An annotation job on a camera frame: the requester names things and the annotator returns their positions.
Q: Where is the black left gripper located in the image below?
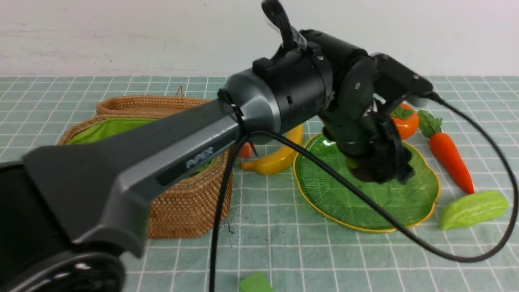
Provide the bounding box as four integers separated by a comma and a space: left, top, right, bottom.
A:
300, 29, 414, 184

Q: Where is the orange persimmon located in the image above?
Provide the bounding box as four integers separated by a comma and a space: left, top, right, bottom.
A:
391, 103, 419, 140

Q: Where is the orange carrot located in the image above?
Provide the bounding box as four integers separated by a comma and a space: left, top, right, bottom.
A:
417, 110, 475, 194

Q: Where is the yellow banana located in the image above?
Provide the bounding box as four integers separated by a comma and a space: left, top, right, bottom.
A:
240, 124, 304, 176

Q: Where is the light green bitter gourd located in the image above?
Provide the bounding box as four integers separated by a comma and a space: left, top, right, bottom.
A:
440, 190, 508, 231

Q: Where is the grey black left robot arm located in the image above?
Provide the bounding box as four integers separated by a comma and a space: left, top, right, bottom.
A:
1, 0, 422, 292

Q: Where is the green leaf-shaped glass plate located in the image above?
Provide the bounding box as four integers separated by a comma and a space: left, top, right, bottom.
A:
293, 134, 441, 234

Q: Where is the salmon pink foam cube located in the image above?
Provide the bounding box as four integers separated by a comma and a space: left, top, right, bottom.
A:
238, 142, 254, 159

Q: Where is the green foam cube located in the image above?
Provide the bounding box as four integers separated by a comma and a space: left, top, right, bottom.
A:
239, 272, 274, 292

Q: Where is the woven wicker basket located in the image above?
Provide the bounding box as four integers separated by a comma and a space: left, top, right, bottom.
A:
58, 114, 230, 239

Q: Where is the woven wicker basket lid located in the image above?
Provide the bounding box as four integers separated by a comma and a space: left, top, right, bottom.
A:
96, 85, 213, 118

